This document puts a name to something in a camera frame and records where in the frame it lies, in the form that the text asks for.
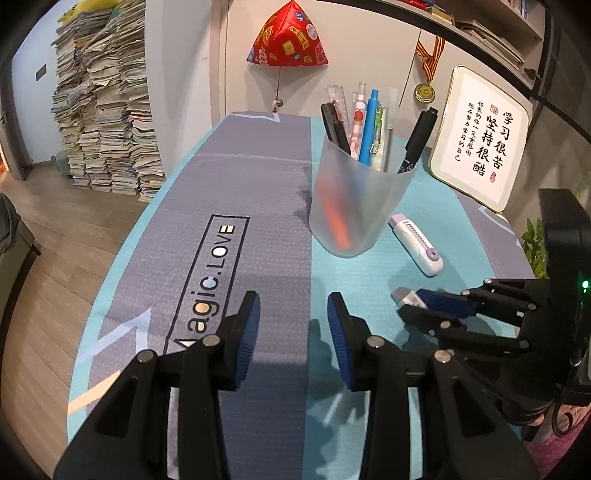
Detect pink patterned pen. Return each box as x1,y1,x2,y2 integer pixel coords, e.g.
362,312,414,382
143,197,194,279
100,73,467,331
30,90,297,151
349,82,370,160

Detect red pyramid hanging ornament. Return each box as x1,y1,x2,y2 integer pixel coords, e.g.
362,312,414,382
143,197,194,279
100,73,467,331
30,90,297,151
245,0,329,114

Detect pile of loose notebooks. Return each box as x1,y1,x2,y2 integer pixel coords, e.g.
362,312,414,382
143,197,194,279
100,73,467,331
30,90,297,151
455,18,527,70

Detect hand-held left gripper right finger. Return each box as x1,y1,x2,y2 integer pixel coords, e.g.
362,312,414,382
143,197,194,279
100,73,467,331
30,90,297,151
327,292,539,480

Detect blue pen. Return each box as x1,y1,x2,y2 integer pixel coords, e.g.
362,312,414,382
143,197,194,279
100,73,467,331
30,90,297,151
358,89,382,165

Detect black cable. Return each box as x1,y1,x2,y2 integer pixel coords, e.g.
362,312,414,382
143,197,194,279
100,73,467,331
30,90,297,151
551,388,583,437

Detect gold medal with striped ribbon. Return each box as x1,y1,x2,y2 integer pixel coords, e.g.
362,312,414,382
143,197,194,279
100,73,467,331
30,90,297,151
412,32,446,103

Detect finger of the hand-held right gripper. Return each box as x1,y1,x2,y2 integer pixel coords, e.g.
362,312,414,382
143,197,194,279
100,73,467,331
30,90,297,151
416,278,550,324
398,305,532,358

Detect pink clothing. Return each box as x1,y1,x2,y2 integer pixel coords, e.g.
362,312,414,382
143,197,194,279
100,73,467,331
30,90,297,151
522,406,591,480

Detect blue grey printed tablecloth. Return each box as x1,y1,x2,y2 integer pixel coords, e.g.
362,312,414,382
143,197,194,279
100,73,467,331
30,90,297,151
67,111,539,480

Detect yellow plush toy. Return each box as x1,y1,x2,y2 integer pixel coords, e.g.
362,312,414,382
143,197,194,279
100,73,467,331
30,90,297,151
58,0,121,21

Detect white eraser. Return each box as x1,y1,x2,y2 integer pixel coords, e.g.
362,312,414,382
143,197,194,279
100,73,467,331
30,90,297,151
392,287,428,309

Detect green potted plant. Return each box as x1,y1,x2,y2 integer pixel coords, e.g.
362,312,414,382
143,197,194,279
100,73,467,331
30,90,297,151
521,171,591,280

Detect white lower cabinet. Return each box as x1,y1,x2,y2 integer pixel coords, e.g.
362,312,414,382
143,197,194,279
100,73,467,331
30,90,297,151
145,0,462,153

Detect dark room door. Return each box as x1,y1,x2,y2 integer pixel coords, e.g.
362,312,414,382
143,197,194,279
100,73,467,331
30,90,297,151
0,46,33,181

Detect tall stack of papers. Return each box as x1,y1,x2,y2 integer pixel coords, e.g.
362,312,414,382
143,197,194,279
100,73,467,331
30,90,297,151
50,0,166,204

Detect framed calligraphy sign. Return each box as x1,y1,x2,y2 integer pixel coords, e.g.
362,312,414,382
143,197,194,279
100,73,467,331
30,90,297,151
427,65,531,214

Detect white purple utility knife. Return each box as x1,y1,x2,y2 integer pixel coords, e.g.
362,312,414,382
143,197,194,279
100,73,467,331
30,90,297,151
389,213,444,278

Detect white bookshelf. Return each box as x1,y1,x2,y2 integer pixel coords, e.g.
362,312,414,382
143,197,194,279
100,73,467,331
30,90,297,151
392,0,546,70

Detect grey sofa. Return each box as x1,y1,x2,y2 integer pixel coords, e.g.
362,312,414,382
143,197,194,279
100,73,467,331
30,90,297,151
0,191,41,324

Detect frosted plastic cup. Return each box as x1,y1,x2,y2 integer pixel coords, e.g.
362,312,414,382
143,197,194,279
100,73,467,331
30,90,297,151
308,85,419,258

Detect orange pen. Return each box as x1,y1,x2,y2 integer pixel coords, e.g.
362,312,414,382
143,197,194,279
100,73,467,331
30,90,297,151
321,178,354,252

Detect green pen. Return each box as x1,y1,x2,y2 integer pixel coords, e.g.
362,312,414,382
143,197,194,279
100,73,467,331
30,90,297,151
372,105,387,169

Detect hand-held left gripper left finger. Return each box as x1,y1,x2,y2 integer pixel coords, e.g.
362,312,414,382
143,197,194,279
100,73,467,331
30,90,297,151
53,291,262,480

